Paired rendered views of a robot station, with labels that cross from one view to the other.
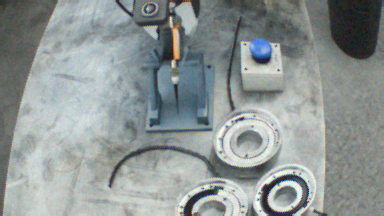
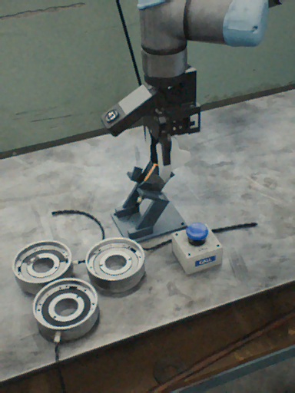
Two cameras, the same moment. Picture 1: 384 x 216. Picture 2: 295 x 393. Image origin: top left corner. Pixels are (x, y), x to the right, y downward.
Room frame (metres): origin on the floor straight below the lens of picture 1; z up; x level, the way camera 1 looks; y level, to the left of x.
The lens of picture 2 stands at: (0.19, -0.67, 1.51)
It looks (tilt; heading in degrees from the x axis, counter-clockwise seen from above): 39 degrees down; 59
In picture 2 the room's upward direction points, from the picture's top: 3 degrees counter-clockwise
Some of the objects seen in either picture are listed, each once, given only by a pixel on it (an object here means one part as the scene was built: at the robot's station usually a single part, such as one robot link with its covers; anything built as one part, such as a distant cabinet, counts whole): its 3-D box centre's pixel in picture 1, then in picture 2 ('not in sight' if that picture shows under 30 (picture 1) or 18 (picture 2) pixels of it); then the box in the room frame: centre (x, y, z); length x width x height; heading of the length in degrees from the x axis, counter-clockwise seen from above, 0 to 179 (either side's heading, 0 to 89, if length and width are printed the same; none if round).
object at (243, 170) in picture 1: (249, 144); (116, 265); (0.48, -0.07, 0.82); 0.10 x 0.10 x 0.04
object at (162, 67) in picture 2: not in sight; (164, 58); (0.65, 0.01, 1.14); 0.08 x 0.08 x 0.05
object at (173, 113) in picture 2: not in sight; (169, 101); (0.65, 0.00, 1.06); 0.09 x 0.08 x 0.12; 169
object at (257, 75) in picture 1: (262, 62); (199, 247); (0.62, -0.13, 0.82); 0.08 x 0.07 x 0.05; 167
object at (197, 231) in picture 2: (261, 55); (197, 238); (0.62, -0.13, 0.85); 0.04 x 0.04 x 0.05
